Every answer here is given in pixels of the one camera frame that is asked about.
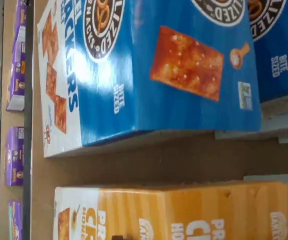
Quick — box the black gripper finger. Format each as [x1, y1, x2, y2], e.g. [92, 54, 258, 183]
[111, 234, 135, 240]

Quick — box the yellow honey mustard crackers box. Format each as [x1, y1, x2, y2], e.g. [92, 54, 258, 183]
[54, 181, 288, 240]

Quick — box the purple and teal snack box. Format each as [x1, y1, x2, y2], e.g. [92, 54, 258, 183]
[7, 199, 24, 240]

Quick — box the purple Annie's snack box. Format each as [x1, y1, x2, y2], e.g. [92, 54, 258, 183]
[13, 0, 27, 42]
[4, 125, 25, 188]
[5, 41, 27, 113]

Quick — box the blue sea salt crackers box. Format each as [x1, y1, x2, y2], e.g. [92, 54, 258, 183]
[215, 0, 288, 145]
[37, 0, 262, 159]

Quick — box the black metal shelf rack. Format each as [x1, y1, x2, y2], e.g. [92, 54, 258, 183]
[23, 0, 34, 240]

